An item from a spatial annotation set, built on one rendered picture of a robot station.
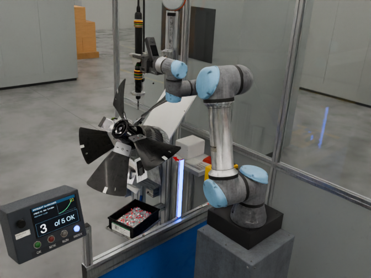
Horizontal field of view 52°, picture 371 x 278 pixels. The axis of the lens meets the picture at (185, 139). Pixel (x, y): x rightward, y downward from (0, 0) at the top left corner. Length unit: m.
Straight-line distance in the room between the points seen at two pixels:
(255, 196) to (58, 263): 1.93
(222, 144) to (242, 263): 0.48
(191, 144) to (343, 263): 1.16
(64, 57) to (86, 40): 2.47
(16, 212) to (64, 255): 1.81
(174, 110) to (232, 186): 0.99
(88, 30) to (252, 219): 9.01
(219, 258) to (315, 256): 0.94
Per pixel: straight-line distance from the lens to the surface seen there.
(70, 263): 3.12
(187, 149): 2.58
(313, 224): 2.40
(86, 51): 10.32
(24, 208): 1.43
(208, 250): 1.71
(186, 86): 1.79
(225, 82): 1.40
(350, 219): 2.27
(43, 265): 3.15
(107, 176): 2.11
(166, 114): 2.37
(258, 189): 1.55
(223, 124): 1.43
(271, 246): 1.68
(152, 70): 1.87
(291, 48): 2.20
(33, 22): 7.58
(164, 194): 2.61
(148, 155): 1.96
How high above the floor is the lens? 2.00
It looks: 23 degrees down
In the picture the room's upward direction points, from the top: 3 degrees clockwise
